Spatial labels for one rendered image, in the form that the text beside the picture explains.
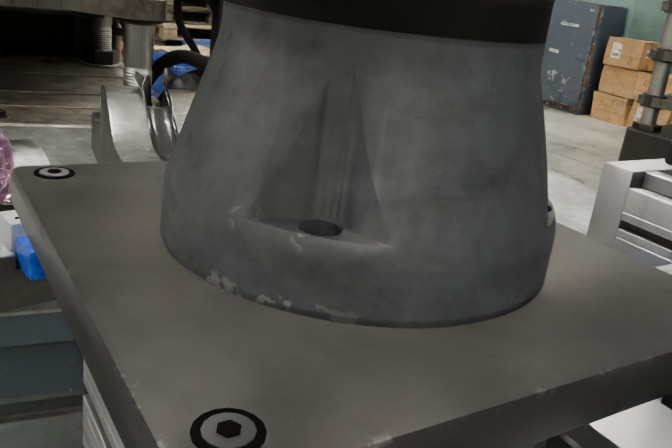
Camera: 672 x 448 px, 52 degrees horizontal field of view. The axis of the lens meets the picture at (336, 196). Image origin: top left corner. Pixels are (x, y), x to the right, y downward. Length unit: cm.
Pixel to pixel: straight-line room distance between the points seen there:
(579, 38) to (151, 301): 754
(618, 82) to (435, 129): 738
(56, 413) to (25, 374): 8
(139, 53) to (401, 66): 129
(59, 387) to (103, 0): 86
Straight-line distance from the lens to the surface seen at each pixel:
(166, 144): 98
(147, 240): 26
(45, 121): 148
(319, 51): 21
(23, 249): 69
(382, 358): 20
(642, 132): 482
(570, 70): 774
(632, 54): 749
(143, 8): 145
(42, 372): 81
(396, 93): 21
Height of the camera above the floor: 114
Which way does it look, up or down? 18 degrees down
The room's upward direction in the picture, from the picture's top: 7 degrees clockwise
